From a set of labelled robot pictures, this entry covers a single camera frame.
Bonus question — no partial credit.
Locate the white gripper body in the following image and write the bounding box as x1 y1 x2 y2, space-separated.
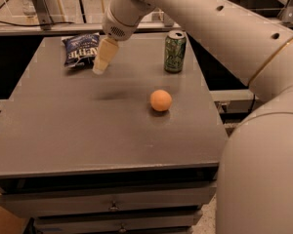
103 4 144 41

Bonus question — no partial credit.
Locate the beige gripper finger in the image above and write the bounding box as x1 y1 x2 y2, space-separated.
93 38 119 75

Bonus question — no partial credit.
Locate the blue chip bag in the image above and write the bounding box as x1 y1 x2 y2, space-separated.
62 33 100 68

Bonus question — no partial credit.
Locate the green soda can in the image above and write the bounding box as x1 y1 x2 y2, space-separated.
164 30 187 73

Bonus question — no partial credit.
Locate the orange ball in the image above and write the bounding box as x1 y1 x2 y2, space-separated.
150 90 172 112

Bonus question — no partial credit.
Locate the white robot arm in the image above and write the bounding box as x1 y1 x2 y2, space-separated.
96 0 293 234

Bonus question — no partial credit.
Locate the grey drawer cabinet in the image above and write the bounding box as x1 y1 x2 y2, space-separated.
0 33 228 234

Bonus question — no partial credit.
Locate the upper grey drawer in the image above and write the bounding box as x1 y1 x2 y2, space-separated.
0 181 216 217

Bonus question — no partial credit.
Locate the grey drawer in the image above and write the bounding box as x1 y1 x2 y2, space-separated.
34 210 202 234
0 181 216 217

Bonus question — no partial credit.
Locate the lower grey drawer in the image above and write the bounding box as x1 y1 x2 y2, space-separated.
34 210 202 234

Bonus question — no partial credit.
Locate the cardboard box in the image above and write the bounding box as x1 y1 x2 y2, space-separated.
0 194 27 234

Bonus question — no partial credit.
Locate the metal frame rail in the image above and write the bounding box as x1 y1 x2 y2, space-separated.
0 22 181 36

